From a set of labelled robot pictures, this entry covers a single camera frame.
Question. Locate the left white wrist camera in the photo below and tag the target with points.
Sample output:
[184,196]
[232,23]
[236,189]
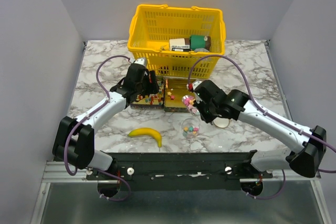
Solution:
[141,61]

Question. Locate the gold jar lid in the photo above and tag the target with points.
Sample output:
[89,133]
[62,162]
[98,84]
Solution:
[221,123]

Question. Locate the white and black box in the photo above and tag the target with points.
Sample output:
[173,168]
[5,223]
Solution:
[181,44]

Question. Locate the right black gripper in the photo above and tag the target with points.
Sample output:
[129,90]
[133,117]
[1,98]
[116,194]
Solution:
[207,118]

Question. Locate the shiny metal scoop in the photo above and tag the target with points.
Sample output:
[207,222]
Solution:
[189,102]

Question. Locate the clear plastic jar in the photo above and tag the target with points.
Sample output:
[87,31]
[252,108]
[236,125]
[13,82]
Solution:
[190,127]

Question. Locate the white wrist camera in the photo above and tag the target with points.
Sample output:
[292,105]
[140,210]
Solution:
[194,87]
[141,61]

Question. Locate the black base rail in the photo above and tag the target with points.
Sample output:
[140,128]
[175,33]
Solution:
[176,171]

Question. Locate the green and brown bottle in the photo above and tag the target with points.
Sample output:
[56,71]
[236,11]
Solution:
[198,42]

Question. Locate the yellow banana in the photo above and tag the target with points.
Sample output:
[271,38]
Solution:
[145,131]

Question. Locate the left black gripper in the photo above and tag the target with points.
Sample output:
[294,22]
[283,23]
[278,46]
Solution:
[153,87]

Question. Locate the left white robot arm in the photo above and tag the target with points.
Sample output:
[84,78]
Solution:
[74,143]

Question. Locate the candy tin box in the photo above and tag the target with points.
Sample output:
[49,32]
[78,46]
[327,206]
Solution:
[169,98]

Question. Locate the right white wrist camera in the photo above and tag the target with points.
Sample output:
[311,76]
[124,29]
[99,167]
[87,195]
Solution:
[194,87]

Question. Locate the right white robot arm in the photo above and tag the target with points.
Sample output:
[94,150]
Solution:
[304,145]

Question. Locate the yellow plastic shopping basket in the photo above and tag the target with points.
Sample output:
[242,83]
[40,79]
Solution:
[153,26]

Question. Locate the aluminium frame rail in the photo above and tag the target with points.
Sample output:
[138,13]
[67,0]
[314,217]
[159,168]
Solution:
[55,172]

